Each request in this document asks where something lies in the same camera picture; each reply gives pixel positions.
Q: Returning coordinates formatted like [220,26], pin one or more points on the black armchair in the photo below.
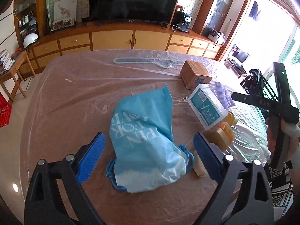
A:
[241,56]

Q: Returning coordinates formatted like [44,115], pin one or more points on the beige cylinder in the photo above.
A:
[201,168]

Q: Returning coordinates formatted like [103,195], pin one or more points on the small cardboard box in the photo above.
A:
[194,72]

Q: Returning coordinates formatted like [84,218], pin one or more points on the wooden glass display cabinet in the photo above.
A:
[23,7]

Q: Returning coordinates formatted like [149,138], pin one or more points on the black coffee machine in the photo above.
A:
[185,21]

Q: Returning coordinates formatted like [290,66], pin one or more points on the black television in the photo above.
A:
[133,0]

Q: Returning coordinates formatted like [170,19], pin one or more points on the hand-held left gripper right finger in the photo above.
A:
[204,155]

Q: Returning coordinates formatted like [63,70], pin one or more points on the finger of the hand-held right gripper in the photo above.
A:
[253,100]

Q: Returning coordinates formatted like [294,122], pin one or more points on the white helmet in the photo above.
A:
[30,38]

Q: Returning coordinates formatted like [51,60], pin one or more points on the wooden television cabinet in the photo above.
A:
[112,39]

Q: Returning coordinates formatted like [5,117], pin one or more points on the purple hair roller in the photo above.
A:
[223,96]

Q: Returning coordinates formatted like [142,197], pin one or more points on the flower picture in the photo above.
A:
[62,24]

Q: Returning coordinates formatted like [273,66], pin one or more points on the red basket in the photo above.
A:
[4,112]

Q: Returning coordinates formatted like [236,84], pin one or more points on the tan plastic bottle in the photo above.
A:
[220,136]

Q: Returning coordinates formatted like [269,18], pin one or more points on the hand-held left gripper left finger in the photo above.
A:
[93,152]

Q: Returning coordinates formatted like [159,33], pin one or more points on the elephant picture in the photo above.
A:
[64,9]

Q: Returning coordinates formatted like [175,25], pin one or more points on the long grey flat tool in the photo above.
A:
[131,61]

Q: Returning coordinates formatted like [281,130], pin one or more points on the amber plastic bottle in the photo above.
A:
[232,118]

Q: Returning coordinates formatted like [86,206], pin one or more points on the potted plant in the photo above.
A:
[229,62]

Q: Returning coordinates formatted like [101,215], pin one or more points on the hanging blue clothes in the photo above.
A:
[254,10]

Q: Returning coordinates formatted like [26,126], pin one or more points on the black stroller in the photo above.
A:
[254,82]

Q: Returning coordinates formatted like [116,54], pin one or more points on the white plastic box teal label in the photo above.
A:
[208,105]

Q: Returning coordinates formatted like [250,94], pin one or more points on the wooden side table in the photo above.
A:
[18,62]

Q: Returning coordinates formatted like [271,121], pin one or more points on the stack of books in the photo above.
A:
[5,61]

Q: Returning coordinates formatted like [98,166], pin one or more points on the person's right hand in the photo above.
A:
[293,140]

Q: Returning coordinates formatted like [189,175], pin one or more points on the tall wooden cabinet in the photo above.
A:
[220,4]

